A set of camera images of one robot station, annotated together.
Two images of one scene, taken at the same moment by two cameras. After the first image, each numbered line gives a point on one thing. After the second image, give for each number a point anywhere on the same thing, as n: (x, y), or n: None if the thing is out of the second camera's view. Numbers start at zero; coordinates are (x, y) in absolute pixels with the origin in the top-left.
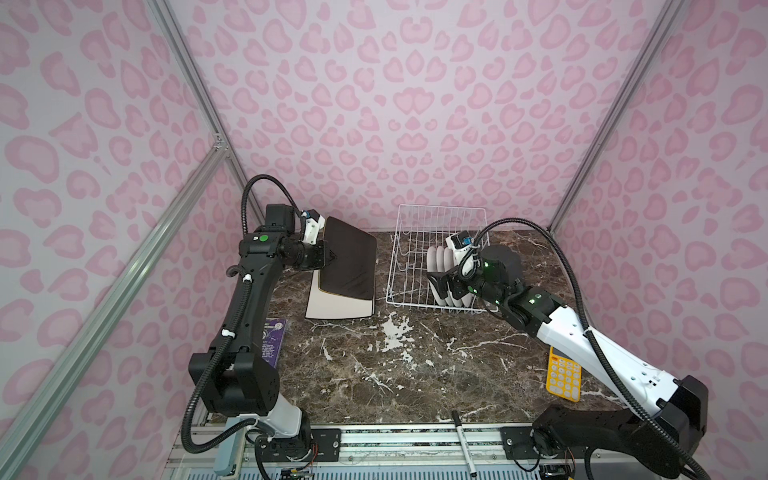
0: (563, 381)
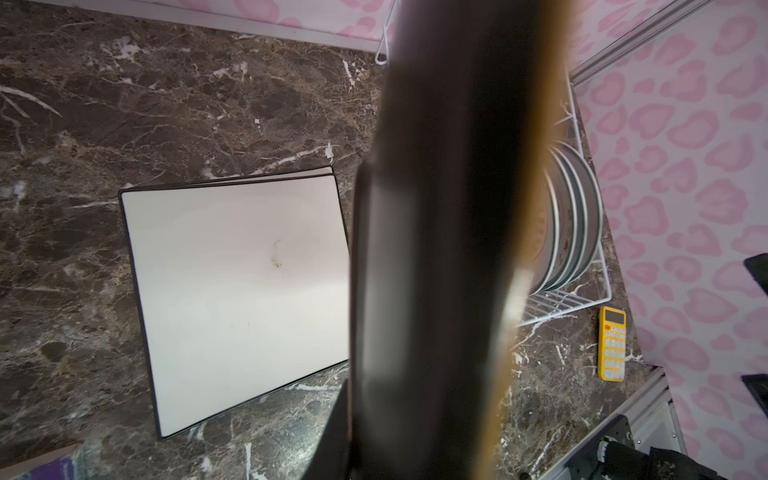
0: (612, 343)
